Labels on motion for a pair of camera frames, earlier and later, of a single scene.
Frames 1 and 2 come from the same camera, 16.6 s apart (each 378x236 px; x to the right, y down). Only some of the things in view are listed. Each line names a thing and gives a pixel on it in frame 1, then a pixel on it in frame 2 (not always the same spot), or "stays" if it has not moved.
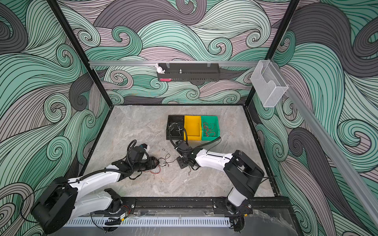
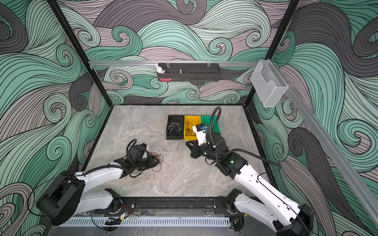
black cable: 167,156 → 191,131
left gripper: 151,162 stays
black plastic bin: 175,127 stays
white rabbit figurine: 159,69 stays
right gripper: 180,164 → 195,148
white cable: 178,130 stays
